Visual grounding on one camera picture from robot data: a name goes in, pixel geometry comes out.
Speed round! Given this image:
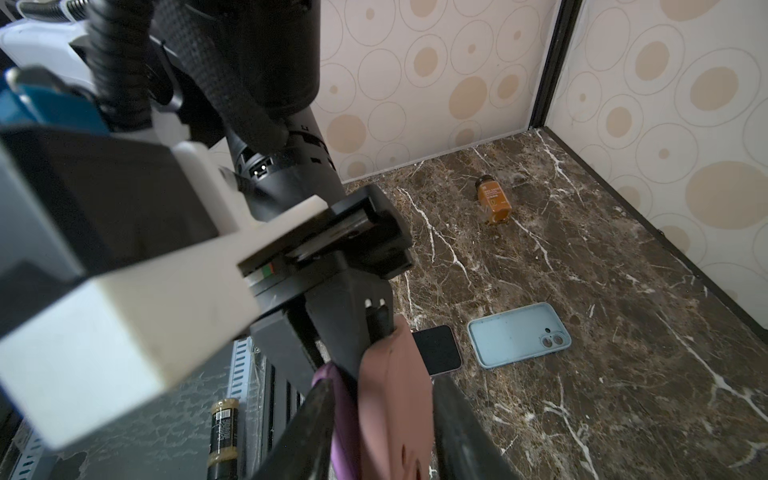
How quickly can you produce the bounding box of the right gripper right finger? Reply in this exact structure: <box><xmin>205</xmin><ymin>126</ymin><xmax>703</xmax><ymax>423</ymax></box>
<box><xmin>433</xmin><ymin>376</ymin><xmax>518</xmax><ymax>479</ymax></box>

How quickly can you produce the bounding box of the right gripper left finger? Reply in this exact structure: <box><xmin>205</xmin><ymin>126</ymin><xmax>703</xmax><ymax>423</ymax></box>
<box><xmin>251</xmin><ymin>379</ymin><xmax>335</xmax><ymax>480</ymax></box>

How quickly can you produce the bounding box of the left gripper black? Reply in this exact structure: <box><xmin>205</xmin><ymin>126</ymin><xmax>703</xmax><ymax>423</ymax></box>
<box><xmin>239</xmin><ymin>184</ymin><xmax>412</xmax><ymax>394</ymax></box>

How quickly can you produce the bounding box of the purple smartphone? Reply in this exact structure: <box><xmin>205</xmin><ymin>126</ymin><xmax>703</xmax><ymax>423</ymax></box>
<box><xmin>312</xmin><ymin>362</ymin><xmax>361</xmax><ymax>480</ymax></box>
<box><xmin>413</xmin><ymin>325</ymin><xmax>463</xmax><ymax>377</ymax></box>

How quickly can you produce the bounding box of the pink cased smartphone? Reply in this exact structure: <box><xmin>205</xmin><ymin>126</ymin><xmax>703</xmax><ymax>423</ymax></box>
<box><xmin>358</xmin><ymin>315</ymin><xmax>434</xmax><ymax>479</ymax></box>

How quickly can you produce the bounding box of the light blue phone case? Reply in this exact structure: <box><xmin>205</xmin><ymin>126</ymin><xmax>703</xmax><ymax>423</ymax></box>
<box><xmin>467</xmin><ymin>302</ymin><xmax>572</xmax><ymax>369</ymax></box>

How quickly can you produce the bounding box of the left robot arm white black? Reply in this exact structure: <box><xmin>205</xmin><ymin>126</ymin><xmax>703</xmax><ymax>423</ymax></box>
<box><xmin>1</xmin><ymin>1</ymin><xmax>412</xmax><ymax>392</ymax></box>

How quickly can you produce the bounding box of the black yellow battery cell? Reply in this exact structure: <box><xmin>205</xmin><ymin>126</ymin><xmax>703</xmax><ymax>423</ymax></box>
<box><xmin>206</xmin><ymin>398</ymin><xmax>240</xmax><ymax>480</ymax></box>

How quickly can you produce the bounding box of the white slotted cable duct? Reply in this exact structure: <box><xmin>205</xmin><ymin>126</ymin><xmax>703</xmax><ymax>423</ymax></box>
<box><xmin>227</xmin><ymin>337</ymin><xmax>253</xmax><ymax>405</ymax></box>

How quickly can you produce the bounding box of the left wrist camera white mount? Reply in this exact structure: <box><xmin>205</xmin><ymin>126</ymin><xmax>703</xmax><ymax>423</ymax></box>
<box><xmin>0</xmin><ymin>65</ymin><xmax>330</xmax><ymax>451</ymax></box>

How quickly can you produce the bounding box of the black frame post right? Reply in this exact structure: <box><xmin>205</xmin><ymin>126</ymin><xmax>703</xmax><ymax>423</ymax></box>
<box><xmin>529</xmin><ymin>0</ymin><xmax>583</xmax><ymax>129</ymax></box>

